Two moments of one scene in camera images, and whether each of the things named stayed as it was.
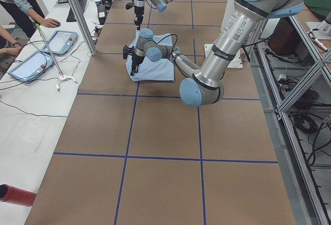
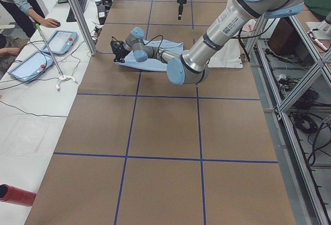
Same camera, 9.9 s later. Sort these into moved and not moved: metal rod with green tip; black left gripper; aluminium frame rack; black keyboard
Moved: black left gripper
Not moved: metal rod with green tip; aluminium frame rack; black keyboard
